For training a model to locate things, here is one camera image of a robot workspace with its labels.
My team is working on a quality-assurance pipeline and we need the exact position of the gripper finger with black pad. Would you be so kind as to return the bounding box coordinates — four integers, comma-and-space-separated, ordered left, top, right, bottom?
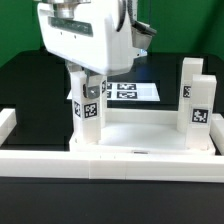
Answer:
66, 61, 82, 77
83, 70, 105, 99

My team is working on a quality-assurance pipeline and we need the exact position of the white desk tabletop tray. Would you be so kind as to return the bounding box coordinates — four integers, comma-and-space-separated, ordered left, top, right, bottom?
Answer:
69, 108, 215, 155

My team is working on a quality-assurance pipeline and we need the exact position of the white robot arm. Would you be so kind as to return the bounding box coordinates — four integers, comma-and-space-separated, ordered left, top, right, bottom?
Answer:
37, 0, 157, 99

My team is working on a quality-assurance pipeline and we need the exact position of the fiducial marker sheet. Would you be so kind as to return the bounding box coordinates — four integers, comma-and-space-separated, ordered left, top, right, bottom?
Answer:
66, 81, 161, 102

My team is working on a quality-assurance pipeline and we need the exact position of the white U-shaped fence frame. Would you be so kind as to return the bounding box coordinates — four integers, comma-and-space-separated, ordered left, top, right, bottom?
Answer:
0, 109, 224, 183

